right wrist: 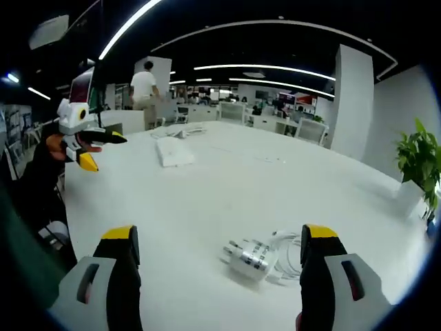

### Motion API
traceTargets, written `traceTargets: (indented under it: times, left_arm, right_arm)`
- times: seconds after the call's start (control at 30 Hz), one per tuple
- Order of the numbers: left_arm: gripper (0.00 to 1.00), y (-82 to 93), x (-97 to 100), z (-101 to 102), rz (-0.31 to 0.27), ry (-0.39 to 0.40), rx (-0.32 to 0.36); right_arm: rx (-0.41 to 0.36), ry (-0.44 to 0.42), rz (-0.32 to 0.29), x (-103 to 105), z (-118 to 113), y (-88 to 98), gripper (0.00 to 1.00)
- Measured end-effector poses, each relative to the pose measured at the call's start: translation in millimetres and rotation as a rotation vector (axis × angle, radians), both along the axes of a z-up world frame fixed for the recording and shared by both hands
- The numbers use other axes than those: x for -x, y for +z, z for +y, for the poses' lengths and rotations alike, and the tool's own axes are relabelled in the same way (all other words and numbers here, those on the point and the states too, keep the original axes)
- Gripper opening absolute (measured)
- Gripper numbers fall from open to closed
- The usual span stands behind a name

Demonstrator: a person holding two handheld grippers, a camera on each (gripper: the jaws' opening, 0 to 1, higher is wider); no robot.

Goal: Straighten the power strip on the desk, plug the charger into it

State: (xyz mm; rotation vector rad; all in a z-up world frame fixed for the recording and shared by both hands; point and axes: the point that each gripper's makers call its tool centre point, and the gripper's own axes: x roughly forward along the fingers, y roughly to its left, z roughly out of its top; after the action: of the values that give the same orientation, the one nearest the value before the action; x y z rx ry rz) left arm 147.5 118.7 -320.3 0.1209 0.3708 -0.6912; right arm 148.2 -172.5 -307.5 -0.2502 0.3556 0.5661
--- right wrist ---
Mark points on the white power strip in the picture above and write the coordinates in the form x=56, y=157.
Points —
x=174, y=153

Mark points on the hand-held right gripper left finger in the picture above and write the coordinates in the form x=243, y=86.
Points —
x=103, y=296

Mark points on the white charger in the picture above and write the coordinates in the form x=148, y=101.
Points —
x=246, y=260

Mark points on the red wall sign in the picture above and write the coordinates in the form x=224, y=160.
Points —
x=303, y=100

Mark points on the curved ceiling light strip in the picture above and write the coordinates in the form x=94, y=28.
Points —
x=127, y=29

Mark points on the green potted plant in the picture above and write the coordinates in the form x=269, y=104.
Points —
x=418, y=155

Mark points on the red display screen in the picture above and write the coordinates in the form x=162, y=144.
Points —
x=81, y=86

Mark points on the person's left hand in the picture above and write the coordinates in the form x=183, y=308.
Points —
x=56, y=146

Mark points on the white desk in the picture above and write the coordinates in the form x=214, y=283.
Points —
x=224, y=200

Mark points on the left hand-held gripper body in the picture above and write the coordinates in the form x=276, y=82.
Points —
x=70, y=119

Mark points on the white mesh office chair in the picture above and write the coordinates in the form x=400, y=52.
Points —
x=231, y=112
x=311, y=131

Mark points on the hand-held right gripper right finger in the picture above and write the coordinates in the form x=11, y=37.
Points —
x=327, y=296

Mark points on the straight ceiling light strip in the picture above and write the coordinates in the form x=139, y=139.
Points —
x=265, y=67
x=286, y=84

